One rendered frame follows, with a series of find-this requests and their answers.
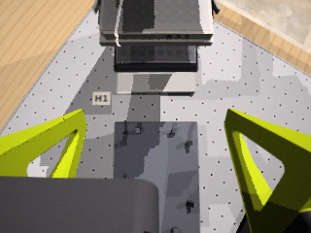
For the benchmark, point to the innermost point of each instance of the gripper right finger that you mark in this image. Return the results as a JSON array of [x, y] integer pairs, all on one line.
[[292, 194]]

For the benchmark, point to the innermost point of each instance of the black rectangular frame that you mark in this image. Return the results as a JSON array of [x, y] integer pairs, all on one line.
[[244, 226]]

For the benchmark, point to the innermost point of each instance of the grey base plate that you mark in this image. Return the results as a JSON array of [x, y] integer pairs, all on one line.
[[233, 73]]

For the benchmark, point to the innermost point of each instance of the white microplate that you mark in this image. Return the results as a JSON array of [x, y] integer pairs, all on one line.
[[155, 23]]

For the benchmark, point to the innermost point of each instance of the grey multiwell plate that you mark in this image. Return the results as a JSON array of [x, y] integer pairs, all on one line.
[[155, 59]]

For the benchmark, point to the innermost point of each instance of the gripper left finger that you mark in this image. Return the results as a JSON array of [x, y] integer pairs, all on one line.
[[18, 149]]

